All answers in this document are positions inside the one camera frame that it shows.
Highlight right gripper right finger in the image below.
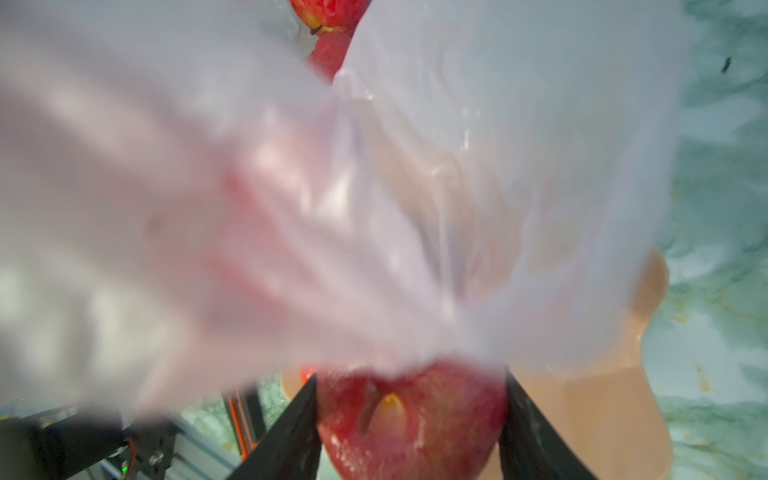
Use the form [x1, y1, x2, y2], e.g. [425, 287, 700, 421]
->
[499, 372, 597, 480]

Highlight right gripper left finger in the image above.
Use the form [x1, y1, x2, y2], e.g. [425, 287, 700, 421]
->
[227, 375, 322, 480]

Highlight red peach top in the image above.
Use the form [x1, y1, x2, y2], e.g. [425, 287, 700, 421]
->
[315, 360, 507, 479]

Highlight pink plastic bag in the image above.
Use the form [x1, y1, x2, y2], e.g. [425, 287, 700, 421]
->
[1, 1, 687, 413]

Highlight red strawberry fruit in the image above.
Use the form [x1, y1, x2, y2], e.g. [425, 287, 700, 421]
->
[289, 0, 370, 33]

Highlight orange black utility knife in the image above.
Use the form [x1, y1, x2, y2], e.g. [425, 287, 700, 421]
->
[223, 387, 267, 460]

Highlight pink fruit plate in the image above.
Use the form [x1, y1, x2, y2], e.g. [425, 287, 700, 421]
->
[283, 253, 672, 479]

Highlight aluminium front rail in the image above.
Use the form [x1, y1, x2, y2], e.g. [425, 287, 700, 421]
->
[73, 418, 241, 480]

